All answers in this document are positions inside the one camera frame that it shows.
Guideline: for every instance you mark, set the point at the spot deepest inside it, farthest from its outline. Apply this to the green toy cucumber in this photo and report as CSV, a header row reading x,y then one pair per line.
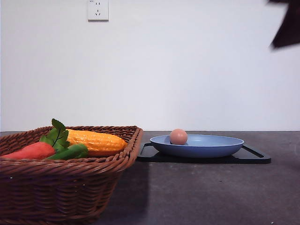
x,y
74,151

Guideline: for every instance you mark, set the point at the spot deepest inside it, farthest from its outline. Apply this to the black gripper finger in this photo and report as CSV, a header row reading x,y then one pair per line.
x,y
289,32

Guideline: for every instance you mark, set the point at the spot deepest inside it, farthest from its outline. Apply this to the black rectangular tray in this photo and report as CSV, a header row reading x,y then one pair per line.
x,y
247,155

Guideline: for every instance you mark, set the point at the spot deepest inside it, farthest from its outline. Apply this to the brown egg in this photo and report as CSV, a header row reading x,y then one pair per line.
x,y
178,136

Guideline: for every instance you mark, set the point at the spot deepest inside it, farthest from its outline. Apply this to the yellow toy corn cob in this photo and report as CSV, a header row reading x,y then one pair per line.
x,y
95,141

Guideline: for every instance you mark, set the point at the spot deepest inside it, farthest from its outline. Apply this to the orange toy carrot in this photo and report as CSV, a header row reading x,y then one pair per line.
x,y
49,144

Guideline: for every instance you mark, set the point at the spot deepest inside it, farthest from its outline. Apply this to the white wall power socket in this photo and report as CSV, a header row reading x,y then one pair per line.
x,y
98,11

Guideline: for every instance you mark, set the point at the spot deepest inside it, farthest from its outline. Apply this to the brown wicker basket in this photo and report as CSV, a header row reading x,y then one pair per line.
x,y
57,175

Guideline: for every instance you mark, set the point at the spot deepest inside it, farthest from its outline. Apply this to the blue round plate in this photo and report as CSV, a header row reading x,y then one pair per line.
x,y
197,146

